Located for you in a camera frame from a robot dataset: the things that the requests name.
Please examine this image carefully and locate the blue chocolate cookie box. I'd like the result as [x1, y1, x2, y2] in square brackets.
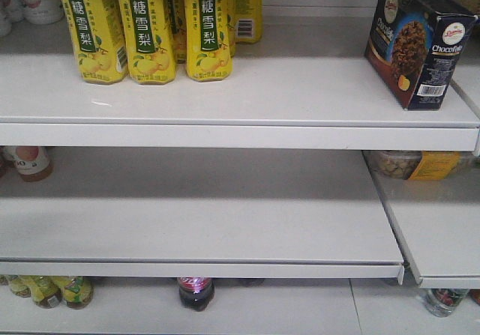
[364, 0, 478, 110]

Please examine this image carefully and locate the white store shelving unit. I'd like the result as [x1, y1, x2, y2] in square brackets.
[1, 0, 479, 334]

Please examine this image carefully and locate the yellow pear drink bottle right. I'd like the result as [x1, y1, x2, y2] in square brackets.
[184, 0, 233, 82]

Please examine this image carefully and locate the yellow pear drink bottle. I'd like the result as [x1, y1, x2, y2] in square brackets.
[61, 0, 128, 85]
[184, 0, 233, 82]
[118, 0, 177, 85]
[234, 0, 263, 43]

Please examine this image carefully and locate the yellow pear drink bottle middle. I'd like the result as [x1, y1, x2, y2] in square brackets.
[118, 0, 177, 85]

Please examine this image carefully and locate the dark cola bottle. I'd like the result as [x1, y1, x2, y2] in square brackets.
[177, 277, 215, 312]

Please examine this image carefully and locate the yellow pear drink bottle back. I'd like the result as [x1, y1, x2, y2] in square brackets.
[234, 0, 263, 43]

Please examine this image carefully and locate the yellow pear drink bottle left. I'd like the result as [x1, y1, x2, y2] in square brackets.
[61, 0, 128, 85]

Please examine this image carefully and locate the clear cookie tub yellow label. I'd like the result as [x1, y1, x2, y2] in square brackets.
[363, 150, 478, 181]

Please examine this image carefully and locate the peach juice bottle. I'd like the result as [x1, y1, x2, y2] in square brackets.
[4, 145, 53, 182]

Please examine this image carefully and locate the green tea bottle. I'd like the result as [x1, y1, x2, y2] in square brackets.
[50, 276, 94, 310]

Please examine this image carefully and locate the clear water bottle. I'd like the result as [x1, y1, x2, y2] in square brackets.
[425, 289, 469, 317]

